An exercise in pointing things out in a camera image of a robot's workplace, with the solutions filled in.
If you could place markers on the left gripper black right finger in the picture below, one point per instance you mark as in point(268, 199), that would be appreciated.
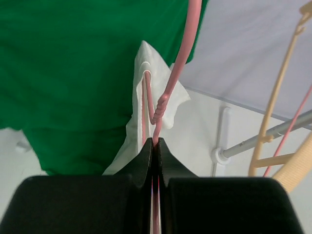
point(220, 205)

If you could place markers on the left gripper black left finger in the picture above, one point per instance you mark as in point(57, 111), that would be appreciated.
point(84, 204)

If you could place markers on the pink wire hanger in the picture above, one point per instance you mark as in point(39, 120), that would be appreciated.
point(190, 31)
point(292, 122)

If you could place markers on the beige wooden hanger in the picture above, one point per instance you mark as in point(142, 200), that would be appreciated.
point(297, 165)

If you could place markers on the beige t shirt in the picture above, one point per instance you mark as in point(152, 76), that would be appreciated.
point(147, 60)

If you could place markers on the green t shirt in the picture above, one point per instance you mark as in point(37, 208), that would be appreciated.
point(67, 71)

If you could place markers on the metal clothes rack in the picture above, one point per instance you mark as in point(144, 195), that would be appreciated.
point(221, 154)

